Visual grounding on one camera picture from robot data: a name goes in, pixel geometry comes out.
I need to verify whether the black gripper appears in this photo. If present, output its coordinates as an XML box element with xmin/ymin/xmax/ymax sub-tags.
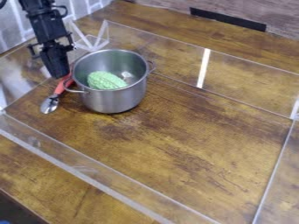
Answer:
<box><xmin>26</xmin><ymin>11</ymin><xmax>74</xmax><ymax>79</ymax></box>

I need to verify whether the pink handled metal spoon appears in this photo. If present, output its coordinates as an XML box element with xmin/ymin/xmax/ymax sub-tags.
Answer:
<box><xmin>41</xmin><ymin>74</ymin><xmax>74</xmax><ymax>114</ymax></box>

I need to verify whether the stainless steel pot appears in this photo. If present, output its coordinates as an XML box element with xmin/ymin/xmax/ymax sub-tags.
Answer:
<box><xmin>63</xmin><ymin>49</ymin><xmax>155</xmax><ymax>114</ymax></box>

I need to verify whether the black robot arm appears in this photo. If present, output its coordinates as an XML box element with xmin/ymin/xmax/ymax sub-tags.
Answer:
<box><xmin>19</xmin><ymin>0</ymin><xmax>75</xmax><ymax>79</ymax></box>

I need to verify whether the green bumpy toy gourd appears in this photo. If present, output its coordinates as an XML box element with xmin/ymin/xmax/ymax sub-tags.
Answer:
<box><xmin>89</xmin><ymin>71</ymin><xmax>127</xmax><ymax>89</ymax></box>

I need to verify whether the black strip on table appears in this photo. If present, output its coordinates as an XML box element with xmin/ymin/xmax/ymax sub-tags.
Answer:
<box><xmin>190</xmin><ymin>7</ymin><xmax>268</xmax><ymax>32</ymax></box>

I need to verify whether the clear acrylic corner bracket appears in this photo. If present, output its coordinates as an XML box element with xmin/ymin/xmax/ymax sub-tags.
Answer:
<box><xmin>69</xmin><ymin>21</ymin><xmax>110</xmax><ymax>53</ymax></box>

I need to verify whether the clear acrylic tray enclosure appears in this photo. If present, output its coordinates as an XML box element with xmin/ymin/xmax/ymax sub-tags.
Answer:
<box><xmin>0</xmin><ymin>20</ymin><xmax>299</xmax><ymax>224</ymax></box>

